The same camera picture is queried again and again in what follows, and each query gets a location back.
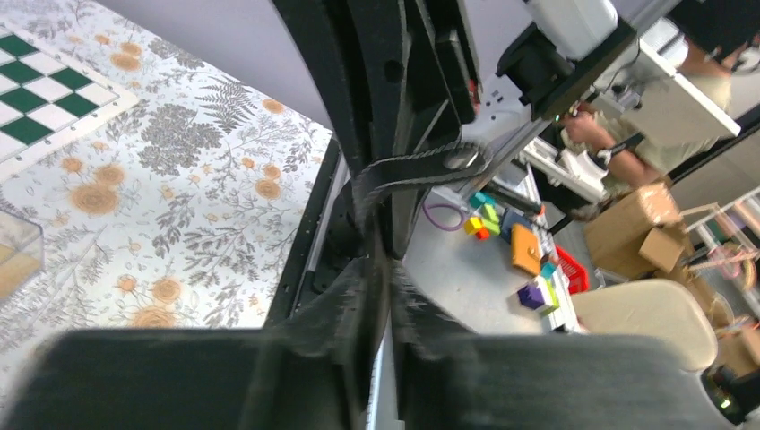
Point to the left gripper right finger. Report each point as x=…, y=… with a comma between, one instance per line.
x=451, y=378

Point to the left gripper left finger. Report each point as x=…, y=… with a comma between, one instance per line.
x=310, y=371

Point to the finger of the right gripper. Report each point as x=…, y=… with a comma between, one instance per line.
x=396, y=78

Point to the black leather card holder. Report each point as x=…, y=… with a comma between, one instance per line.
x=454, y=162

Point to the clear plastic card box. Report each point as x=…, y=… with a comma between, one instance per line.
x=22, y=254

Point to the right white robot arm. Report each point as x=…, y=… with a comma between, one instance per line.
x=552, y=62

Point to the colourful toy blocks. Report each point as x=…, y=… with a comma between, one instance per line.
x=526, y=253

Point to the floral pattern table mat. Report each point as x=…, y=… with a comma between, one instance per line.
x=179, y=212

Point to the beige chair seat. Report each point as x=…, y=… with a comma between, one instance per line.
x=656, y=308

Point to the cardboard boxes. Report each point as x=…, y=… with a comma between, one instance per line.
x=642, y=233

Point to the green white chessboard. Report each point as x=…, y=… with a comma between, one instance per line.
x=49, y=100

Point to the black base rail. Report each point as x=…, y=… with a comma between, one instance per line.
x=309, y=236

